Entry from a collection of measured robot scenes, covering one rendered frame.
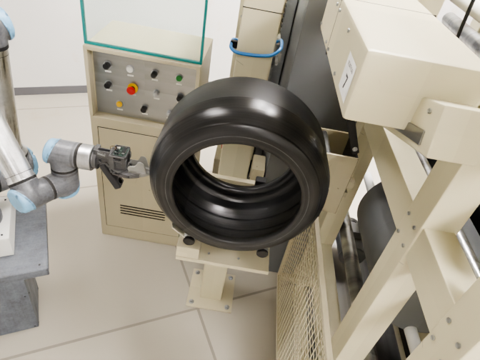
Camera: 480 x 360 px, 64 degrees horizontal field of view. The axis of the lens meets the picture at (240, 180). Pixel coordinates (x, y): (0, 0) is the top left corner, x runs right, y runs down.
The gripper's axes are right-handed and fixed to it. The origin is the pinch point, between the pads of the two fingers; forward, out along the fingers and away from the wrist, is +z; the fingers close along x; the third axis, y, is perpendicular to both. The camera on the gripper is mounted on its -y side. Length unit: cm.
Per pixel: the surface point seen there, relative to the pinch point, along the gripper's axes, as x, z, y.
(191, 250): -8.7, 17.9, -26.9
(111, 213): 63, -41, -92
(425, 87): -33, 61, 61
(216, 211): 7.9, 24.7, -20.6
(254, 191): 16.1, 38.5, -13.4
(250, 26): 28, 25, 47
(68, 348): -14, -37, -113
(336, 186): 22, 71, -7
